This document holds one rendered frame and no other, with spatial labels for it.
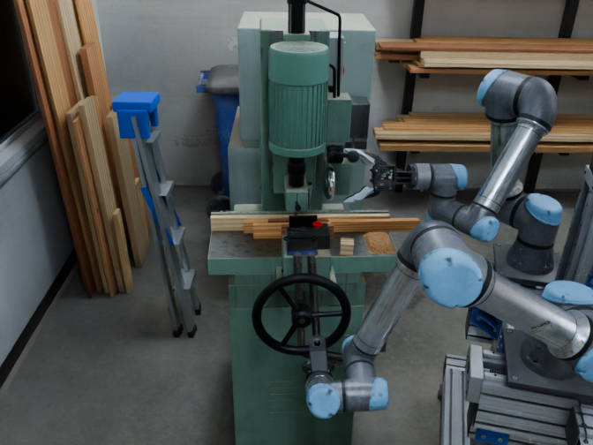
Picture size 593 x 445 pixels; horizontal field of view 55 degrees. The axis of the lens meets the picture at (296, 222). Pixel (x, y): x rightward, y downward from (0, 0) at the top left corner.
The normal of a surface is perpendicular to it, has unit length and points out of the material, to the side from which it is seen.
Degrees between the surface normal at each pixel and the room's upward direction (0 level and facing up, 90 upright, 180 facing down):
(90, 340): 0
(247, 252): 0
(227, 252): 0
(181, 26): 90
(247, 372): 90
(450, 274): 86
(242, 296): 90
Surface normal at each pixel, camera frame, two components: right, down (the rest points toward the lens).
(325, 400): 0.00, 0.00
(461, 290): -0.08, 0.41
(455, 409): 0.02, -0.88
